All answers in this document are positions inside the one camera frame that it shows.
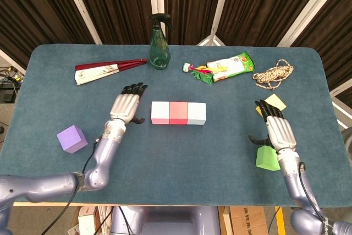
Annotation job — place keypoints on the colourful feather shuttlecock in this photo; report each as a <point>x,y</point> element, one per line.
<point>202,75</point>

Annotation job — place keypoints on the green spray bottle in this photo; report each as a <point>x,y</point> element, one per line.
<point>159,53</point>

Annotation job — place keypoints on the yellow foam cube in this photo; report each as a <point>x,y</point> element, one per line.
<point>276,100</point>

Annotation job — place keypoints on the white green snack packet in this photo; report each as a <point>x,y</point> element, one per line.
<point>233,65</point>

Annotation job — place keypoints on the light blue foam cube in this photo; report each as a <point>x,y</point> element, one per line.
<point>196,112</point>

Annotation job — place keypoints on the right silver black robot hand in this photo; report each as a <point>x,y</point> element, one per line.
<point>280,134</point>

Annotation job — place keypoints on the brown pleated curtain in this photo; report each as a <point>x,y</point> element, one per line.
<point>123,4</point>

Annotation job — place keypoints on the pink foam cube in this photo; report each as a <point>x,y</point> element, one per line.
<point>160,111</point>

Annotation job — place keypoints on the right lilac grey robot arm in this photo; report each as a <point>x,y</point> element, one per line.
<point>291,177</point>

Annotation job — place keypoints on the red foam cube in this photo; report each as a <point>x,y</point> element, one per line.
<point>178,111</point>

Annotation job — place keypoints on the brown cardboard box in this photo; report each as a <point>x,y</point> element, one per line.
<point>247,221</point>

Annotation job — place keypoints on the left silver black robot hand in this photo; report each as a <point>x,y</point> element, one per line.
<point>125,107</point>

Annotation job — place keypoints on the green foam cube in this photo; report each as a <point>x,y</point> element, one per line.
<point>265,159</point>

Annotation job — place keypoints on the purple foam cube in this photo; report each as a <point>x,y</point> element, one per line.
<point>72,139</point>

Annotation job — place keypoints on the white cardboard box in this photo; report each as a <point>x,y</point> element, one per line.
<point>86,221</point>

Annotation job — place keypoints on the blue felt table mat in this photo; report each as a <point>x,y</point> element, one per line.
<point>176,163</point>

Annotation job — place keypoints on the lilac grey robot torso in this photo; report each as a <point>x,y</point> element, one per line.
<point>170,221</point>

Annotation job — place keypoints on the folded red paper fan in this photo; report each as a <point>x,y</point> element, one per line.
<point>96,72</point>

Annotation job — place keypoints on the left lilac grey robot arm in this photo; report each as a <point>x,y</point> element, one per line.
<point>41,185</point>

